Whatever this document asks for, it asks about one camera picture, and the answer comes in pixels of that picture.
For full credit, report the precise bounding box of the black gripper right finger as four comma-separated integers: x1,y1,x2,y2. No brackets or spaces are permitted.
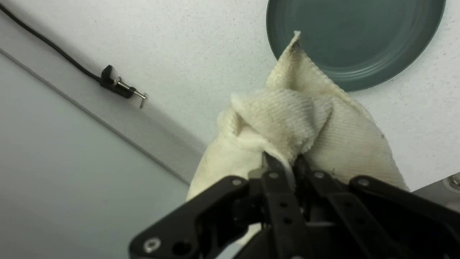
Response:
295,157,460,259

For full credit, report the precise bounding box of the black clamp rod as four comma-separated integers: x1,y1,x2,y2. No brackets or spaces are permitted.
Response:
0,5,148,108

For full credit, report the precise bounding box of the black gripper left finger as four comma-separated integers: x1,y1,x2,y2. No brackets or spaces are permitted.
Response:
128,154,308,259

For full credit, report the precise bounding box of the dark green plate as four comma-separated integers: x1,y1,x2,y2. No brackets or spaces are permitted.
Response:
266,0,447,93

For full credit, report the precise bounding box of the beige cloth towel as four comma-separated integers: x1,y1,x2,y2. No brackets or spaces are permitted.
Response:
187,31,407,199

